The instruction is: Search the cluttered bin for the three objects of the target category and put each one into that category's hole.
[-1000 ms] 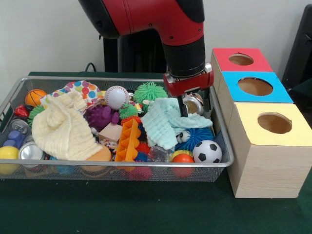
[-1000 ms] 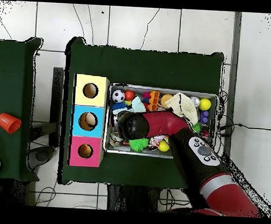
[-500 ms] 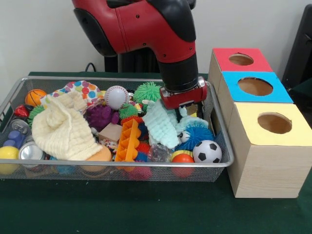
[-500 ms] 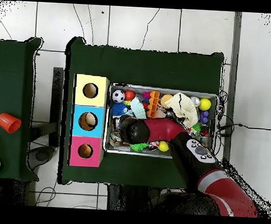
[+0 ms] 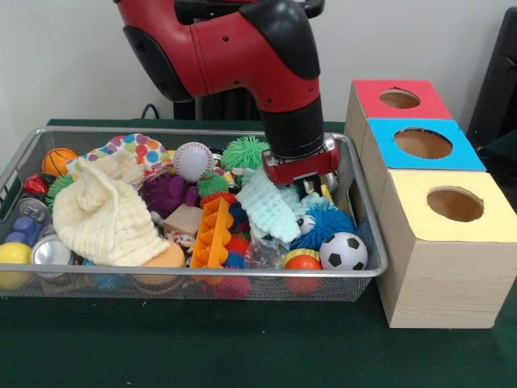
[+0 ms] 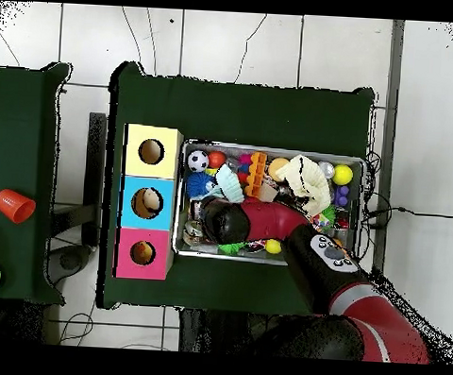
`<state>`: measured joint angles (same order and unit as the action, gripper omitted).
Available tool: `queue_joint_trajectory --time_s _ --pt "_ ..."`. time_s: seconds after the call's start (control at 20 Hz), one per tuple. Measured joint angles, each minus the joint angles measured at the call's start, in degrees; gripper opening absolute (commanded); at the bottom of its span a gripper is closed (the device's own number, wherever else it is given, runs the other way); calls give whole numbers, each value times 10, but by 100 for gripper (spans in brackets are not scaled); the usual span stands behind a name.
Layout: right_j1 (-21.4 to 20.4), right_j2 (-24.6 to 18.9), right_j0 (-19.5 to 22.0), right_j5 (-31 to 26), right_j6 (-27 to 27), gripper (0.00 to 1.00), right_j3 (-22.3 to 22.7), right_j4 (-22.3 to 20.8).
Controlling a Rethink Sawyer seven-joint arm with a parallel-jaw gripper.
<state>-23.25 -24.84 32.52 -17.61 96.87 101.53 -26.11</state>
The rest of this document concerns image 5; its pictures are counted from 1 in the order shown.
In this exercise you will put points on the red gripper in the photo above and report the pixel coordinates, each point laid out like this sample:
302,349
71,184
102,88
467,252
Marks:
303,169

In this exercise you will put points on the light blue muslin cloth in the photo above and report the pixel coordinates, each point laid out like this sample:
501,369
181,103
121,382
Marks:
270,210

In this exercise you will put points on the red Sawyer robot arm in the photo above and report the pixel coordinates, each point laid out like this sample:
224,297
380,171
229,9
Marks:
242,52

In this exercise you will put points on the wooden box with three holes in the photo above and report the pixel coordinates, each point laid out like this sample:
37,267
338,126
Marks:
444,283

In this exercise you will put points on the shallow mesh bin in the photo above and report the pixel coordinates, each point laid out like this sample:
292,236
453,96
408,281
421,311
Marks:
121,283

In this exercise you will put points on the blue spiky ball with eyes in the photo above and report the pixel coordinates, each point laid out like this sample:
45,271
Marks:
327,218

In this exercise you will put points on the small soccer ball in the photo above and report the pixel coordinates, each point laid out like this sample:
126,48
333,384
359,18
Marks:
343,251

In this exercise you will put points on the large green spiky ball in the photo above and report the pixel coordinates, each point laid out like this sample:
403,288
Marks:
242,153

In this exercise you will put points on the red ball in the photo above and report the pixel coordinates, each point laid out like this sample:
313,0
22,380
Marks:
303,263

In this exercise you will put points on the orange toy building block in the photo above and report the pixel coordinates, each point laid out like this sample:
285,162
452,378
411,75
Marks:
212,234

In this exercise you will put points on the white toy baseball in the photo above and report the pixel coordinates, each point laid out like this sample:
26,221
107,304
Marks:
194,161

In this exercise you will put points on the purple spiky rubber toy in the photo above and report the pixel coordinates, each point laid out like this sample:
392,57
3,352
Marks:
169,196

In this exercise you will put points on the polka dot cloth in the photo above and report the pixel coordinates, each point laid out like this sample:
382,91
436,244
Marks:
141,147

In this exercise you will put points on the dark green tablecloth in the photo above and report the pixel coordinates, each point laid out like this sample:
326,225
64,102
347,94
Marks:
503,161
242,347

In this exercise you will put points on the cream muslin cloth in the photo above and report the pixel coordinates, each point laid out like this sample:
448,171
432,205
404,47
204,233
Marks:
101,218

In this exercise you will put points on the small orange basketball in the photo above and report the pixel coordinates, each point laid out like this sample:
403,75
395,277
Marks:
56,161

